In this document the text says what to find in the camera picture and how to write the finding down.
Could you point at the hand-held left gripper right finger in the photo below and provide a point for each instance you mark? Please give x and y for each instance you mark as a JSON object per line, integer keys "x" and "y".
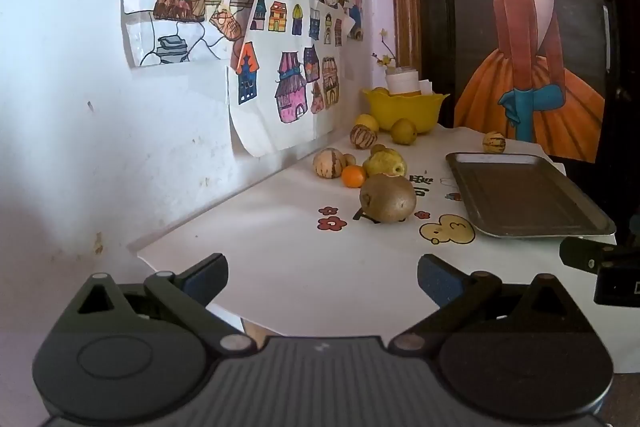
{"x": 440, "y": 279}

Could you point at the yellow lemon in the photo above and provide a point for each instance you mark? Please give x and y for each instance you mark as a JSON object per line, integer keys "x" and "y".
{"x": 367, "y": 122}

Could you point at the yellow plastic bowl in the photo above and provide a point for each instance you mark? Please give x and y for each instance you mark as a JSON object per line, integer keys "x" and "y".
{"x": 405, "y": 114}

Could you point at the small orange mandarin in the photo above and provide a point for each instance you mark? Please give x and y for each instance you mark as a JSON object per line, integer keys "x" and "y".
{"x": 353, "y": 177}

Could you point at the pale striped pepino melon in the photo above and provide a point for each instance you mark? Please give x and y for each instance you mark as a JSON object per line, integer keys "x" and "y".
{"x": 327, "y": 163}

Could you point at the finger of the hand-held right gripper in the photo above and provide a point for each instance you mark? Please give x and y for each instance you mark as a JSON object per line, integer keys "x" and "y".
{"x": 582, "y": 254}

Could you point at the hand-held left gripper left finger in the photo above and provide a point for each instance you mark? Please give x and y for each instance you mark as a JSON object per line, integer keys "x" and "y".
{"x": 205, "y": 279}

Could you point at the yellow fruit in bowl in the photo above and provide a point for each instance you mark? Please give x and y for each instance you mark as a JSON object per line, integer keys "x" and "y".
{"x": 380, "y": 91}

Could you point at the yellow flower twig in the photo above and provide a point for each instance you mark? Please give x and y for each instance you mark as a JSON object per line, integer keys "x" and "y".
{"x": 385, "y": 57}

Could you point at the dark striped pepino melon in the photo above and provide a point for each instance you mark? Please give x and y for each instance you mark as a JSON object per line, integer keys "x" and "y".
{"x": 493, "y": 142}

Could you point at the small brown longan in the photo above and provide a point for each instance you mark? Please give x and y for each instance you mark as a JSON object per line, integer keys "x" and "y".
{"x": 350, "y": 159}
{"x": 377, "y": 150}

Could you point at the brown striped pepino melon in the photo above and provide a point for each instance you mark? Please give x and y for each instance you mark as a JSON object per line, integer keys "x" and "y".
{"x": 362, "y": 137}

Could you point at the large yellow-green pear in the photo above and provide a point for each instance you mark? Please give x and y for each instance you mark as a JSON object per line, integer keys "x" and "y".
{"x": 384, "y": 162}

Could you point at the round green fruit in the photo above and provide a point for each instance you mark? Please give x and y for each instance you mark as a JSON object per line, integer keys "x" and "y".
{"x": 403, "y": 131}

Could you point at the metal tray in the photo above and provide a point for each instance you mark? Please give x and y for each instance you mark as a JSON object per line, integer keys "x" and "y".
{"x": 520, "y": 194}

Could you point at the orange dress wall poster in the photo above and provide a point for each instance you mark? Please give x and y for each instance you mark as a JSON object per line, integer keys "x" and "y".
{"x": 525, "y": 72}

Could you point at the brown kiwi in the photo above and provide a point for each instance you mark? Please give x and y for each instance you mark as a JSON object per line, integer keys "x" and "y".
{"x": 387, "y": 198}

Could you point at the white printed table cover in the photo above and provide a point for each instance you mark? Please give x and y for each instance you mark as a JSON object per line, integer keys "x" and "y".
{"x": 280, "y": 247}

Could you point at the white jar with orange base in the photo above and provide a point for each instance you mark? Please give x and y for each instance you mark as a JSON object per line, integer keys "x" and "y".
{"x": 401, "y": 82}

